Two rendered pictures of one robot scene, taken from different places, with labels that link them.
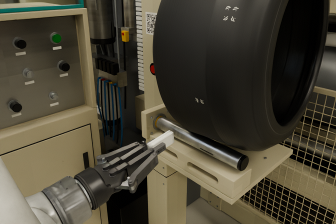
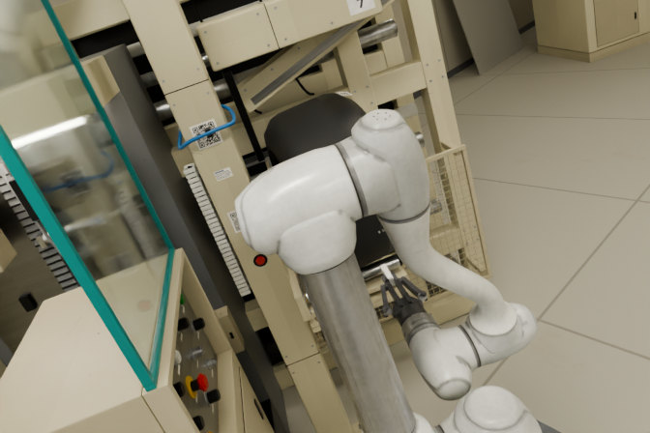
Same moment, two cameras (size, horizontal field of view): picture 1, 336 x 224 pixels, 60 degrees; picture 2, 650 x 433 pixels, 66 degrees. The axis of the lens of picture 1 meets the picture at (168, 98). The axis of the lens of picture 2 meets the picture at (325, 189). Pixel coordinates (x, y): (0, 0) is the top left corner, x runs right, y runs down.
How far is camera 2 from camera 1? 113 cm
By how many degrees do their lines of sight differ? 47
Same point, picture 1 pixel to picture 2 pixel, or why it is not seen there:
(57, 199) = (429, 323)
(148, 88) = (259, 283)
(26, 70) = (192, 351)
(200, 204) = (292, 394)
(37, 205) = (431, 331)
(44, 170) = not seen: outside the picture
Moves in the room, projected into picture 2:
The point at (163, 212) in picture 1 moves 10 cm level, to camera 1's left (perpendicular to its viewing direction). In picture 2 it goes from (331, 391) to (317, 414)
